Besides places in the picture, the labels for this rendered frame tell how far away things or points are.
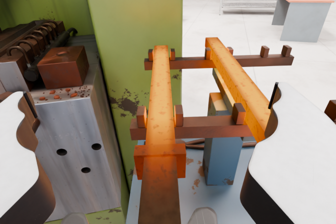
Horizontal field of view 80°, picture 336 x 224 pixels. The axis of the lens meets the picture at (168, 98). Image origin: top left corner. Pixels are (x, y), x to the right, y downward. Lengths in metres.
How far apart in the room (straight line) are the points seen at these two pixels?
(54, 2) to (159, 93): 0.78
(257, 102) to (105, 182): 0.53
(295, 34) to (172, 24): 3.74
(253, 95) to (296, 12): 3.92
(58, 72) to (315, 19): 4.08
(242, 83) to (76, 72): 0.37
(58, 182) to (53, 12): 0.65
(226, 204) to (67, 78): 0.45
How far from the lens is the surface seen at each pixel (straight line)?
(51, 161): 0.63
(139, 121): 0.25
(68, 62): 0.52
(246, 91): 0.29
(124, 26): 0.62
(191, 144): 0.57
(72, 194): 0.73
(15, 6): 1.04
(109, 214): 0.83
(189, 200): 0.48
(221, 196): 0.49
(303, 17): 4.23
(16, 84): 0.58
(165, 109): 0.24
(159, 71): 0.33
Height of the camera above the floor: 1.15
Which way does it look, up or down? 33 degrees down
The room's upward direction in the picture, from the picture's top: 2 degrees counter-clockwise
